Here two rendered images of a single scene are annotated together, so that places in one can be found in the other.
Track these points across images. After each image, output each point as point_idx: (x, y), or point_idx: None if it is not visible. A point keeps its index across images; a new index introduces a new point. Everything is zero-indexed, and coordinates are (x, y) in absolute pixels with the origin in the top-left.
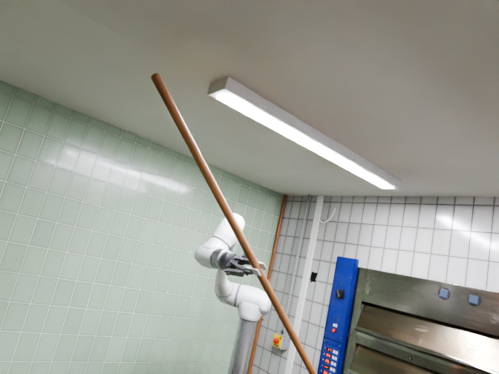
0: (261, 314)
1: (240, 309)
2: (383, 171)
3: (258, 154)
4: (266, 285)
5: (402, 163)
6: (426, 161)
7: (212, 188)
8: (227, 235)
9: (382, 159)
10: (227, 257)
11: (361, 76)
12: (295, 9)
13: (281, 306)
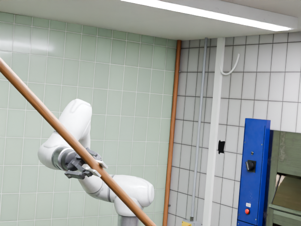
0: (143, 206)
1: (115, 204)
2: (266, 13)
3: (110, 9)
4: (111, 184)
5: (280, 3)
6: None
7: (20, 92)
8: (70, 128)
9: (253, 2)
10: (68, 157)
11: None
12: None
13: (135, 204)
